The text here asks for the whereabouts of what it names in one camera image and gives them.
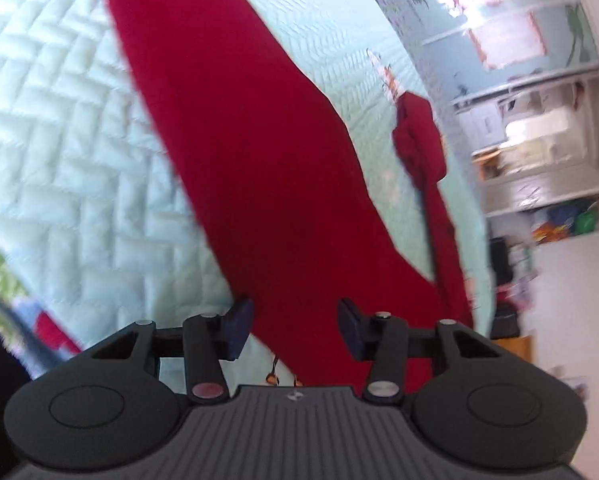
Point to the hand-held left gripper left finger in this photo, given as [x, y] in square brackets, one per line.
[239, 325]

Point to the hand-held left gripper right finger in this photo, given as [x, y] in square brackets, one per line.
[352, 327]

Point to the red knit garment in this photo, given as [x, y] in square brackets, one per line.
[254, 160]

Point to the mint quilted bedspread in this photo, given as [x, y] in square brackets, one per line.
[79, 160]

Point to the colourful toy pile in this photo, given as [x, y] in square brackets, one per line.
[569, 222]

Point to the white sliding door wardrobe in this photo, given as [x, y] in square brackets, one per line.
[564, 35]

